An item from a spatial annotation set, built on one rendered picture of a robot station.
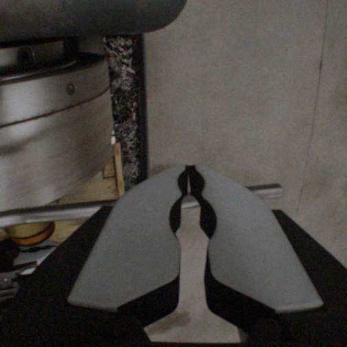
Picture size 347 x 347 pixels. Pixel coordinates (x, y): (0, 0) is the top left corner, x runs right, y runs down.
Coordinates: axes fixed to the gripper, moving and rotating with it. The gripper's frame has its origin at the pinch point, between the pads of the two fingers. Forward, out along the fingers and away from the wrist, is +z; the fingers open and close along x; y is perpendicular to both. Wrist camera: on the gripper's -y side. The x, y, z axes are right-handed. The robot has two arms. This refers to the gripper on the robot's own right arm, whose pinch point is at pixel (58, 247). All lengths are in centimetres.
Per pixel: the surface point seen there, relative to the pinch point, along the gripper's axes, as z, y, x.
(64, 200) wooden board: -0.2, 2.5, -19.1
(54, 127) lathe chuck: 6.1, -27.0, 13.0
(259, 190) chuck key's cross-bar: 20.9, -24.6, 24.8
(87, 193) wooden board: 5.6, 1.6, -19.1
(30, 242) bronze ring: -2.9, -5.8, 3.9
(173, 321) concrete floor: 57, 238, -107
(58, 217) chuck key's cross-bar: 6.5, -24.0, 22.9
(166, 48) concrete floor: 52, -24, -108
